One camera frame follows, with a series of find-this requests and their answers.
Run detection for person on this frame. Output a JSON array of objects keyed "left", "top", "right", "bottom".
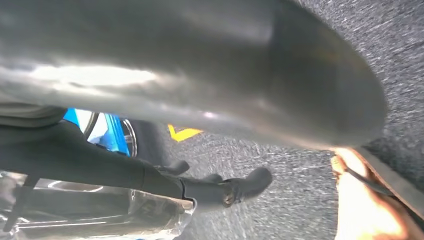
[{"left": 0, "top": 0, "right": 424, "bottom": 240}]

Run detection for yellow floor tape square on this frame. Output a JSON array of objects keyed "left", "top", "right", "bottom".
[{"left": 167, "top": 124, "right": 204, "bottom": 143}]

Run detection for blue metal shelf rack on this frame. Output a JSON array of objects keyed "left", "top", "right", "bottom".
[{"left": 62, "top": 107, "right": 131, "bottom": 157}]

